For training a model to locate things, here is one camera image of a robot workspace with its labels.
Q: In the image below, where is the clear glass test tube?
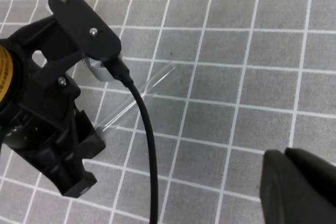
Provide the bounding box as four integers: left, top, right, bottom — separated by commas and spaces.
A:
96, 61, 176, 133

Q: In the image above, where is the black camera cable left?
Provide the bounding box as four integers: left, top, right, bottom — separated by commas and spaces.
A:
104, 58, 159, 224

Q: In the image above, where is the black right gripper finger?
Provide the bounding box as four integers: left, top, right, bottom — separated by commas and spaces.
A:
259, 148, 335, 223

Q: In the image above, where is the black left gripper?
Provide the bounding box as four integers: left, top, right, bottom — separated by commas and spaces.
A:
1, 16, 106, 197

